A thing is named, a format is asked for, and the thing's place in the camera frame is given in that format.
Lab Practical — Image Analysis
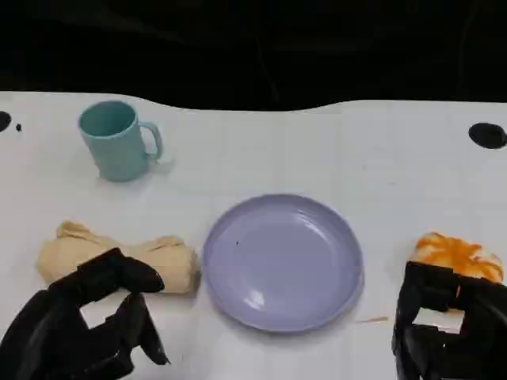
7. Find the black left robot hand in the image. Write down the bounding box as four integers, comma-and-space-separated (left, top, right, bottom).
0, 248, 172, 380

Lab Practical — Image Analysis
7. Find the beige towel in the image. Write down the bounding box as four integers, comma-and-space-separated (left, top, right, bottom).
36, 220, 200, 296

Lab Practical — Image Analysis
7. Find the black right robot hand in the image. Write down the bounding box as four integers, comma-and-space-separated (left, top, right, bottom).
391, 260, 507, 380

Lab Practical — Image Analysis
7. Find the lilac plate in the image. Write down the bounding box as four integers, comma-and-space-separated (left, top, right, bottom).
202, 193, 365, 333

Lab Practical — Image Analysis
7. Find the pale green mug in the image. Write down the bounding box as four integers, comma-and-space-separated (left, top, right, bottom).
77, 100, 164, 183

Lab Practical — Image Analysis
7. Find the orange and white bread roll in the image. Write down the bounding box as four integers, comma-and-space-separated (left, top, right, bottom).
412, 231, 505, 284

